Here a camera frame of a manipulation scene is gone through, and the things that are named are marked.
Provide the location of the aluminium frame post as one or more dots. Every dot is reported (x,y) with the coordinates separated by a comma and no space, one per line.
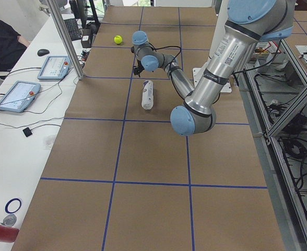
(65,38)

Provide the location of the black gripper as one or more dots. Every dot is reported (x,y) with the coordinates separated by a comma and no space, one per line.
(138,68)

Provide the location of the black computer mouse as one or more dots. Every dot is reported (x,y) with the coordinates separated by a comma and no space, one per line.
(43,52)

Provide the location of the black box on desk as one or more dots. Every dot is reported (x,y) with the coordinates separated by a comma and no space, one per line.
(86,39)

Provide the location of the black keyboard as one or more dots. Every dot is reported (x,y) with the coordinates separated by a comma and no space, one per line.
(72,28)

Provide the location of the person in black shirt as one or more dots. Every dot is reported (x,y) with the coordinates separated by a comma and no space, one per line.
(12,46)

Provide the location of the silver round lid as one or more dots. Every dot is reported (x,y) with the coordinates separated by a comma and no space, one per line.
(9,220)

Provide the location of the blue tape roll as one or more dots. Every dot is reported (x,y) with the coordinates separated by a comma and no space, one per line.
(13,205)

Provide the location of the upper teach pendant tablet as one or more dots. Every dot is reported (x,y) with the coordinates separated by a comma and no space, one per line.
(54,68)

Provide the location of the lower teach pendant tablet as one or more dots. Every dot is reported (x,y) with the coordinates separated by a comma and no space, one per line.
(20,96)

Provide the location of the teach pendant tablet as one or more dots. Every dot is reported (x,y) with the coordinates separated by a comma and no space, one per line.
(20,96)
(54,68)

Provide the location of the small black square puck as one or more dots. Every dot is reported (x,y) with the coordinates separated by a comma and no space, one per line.
(27,132)

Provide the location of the far yellow tennis ball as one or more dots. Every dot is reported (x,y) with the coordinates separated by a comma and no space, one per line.
(118,40)

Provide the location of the red cylinder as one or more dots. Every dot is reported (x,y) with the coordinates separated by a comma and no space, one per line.
(8,234)

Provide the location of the white blue tennis ball can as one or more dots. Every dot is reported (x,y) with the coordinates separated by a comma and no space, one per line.
(147,101)

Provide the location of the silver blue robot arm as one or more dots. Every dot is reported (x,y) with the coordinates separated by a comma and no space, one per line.
(248,22)

